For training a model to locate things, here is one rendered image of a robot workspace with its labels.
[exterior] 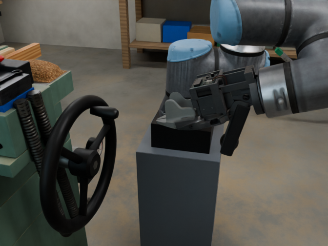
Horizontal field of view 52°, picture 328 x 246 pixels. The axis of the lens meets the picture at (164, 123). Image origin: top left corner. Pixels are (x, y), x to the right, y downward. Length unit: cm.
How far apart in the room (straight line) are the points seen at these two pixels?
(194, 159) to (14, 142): 68
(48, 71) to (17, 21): 385
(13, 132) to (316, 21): 56
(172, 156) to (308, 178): 112
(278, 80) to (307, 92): 5
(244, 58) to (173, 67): 23
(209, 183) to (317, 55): 75
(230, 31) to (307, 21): 13
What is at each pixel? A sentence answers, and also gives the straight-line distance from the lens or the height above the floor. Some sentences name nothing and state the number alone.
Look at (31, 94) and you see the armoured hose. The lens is 67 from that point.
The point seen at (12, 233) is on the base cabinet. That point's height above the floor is 62.
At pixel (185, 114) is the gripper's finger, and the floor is 93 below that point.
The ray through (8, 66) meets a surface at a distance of 73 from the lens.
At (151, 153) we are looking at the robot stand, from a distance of 120.
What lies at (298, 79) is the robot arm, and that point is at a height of 103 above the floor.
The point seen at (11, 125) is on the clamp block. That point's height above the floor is 94.
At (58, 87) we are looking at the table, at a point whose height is 88.
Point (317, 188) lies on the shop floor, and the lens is 208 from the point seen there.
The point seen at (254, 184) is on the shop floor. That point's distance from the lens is 199.
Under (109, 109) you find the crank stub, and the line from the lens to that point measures 67.
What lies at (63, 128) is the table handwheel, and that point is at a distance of 62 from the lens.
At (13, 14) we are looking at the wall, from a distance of 477.
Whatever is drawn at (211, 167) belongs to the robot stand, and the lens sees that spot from 119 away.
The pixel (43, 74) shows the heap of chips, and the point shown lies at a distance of 93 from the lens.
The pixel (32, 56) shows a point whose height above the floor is 91.
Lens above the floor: 123
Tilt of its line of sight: 29 degrees down
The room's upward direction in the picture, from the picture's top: straight up
